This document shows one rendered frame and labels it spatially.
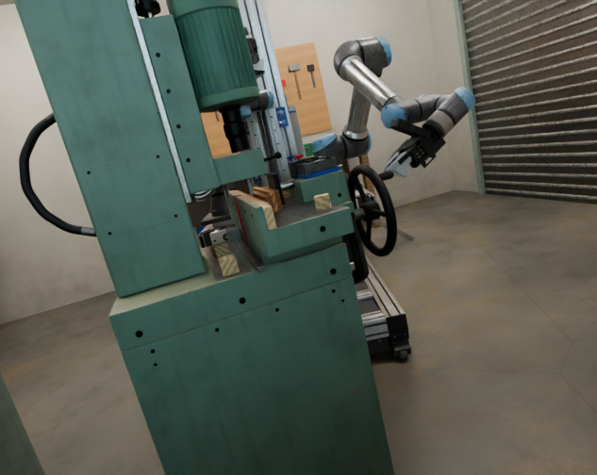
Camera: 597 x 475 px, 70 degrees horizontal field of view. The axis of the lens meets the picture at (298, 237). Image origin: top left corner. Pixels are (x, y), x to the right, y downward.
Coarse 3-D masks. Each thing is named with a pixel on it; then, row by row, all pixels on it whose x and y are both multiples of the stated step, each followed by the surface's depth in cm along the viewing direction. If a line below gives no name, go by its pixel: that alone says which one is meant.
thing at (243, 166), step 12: (228, 156) 113; (240, 156) 114; (252, 156) 115; (216, 168) 113; (228, 168) 114; (240, 168) 115; (252, 168) 116; (264, 168) 117; (228, 180) 114; (240, 180) 116
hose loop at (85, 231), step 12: (48, 120) 115; (36, 132) 114; (24, 144) 114; (24, 156) 114; (24, 168) 114; (24, 180) 115; (24, 192) 116; (36, 204) 116; (48, 216) 117; (60, 228) 119; (72, 228) 119; (84, 228) 120
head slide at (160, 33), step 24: (144, 24) 100; (168, 24) 101; (168, 48) 102; (168, 72) 103; (168, 96) 104; (192, 96) 105; (168, 120) 105; (192, 120) 106; (192, 144) 107; (192, 168) 108; (192, 192) 109
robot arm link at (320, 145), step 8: (328, 136) 185; (336, 136) 187; (312, 144) 188; (320, 144) 185; (328, 144) 184; (336, 144) 186; (344, 144) 187; (320, 152) 186; (328, 152) 185; (336, 152) 186; (344, 152) 188
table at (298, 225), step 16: (288, 208) 115; (304, 208) 109; (336, 208) 99; (352, 208) 120; (288, 224) 94; (304, 224) 95; (320, 224) 96; (336, 224) 97; (352, 224) 98; (256, 240) 105; (272, 240) 94; (288, 240) 95; (304, 240) 96; (320, 240) 97; (272, 256) 94
